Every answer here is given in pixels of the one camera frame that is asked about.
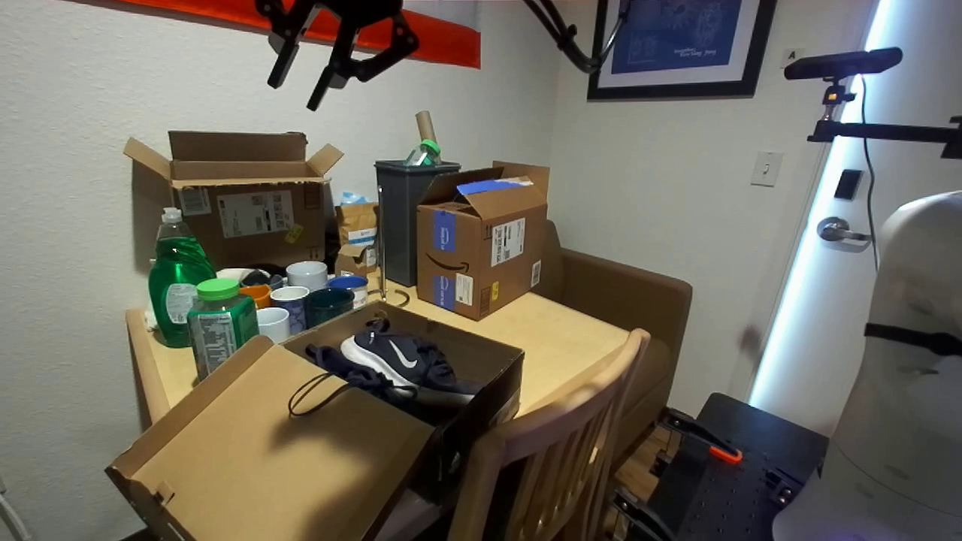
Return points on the green dish soap bottle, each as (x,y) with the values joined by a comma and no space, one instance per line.
(178,288)

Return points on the black striped shoe box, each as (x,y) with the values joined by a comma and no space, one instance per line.
(281,451)

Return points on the cardboard tube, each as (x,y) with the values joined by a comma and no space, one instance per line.
(424,123)

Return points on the small white cup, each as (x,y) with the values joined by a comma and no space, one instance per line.
(272,324)

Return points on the open cardboard box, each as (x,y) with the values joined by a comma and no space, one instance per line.
(241,200)

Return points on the navy sneaker with white swoosh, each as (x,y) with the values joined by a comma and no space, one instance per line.
(401,355)

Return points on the white door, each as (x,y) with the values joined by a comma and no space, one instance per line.
(821,320)

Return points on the white bowl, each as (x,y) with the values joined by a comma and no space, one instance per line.
(234,274)

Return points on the orange black clamp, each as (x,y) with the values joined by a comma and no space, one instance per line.
(708,440)

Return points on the white blue cup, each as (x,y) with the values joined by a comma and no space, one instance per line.
(288,305)

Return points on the black camera on mount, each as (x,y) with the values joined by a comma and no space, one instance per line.
(843,65)

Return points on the small cardboard box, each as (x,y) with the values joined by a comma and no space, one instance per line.
(357,235)

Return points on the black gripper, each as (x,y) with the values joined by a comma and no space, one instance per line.
(331,13)

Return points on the white light switch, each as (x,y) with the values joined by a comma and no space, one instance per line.
(766,170)

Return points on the green plastic item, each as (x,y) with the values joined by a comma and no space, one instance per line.
(424,154)

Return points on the black framed blue picture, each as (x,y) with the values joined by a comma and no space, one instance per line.
(693,47)

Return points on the orange cup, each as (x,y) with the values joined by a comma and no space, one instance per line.
(257,293)

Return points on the dark teal mug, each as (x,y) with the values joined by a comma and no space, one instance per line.
(327,305)

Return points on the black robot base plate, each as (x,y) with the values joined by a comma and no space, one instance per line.
(741,471)

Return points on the large labelled cardboard box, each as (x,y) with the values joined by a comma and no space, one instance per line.
(483,242)

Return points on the white mug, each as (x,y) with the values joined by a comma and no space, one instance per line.
(308,274)

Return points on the red wall banner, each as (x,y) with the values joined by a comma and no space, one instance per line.
(401,32)

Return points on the light wooden chair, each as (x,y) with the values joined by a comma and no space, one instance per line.
(551,440)

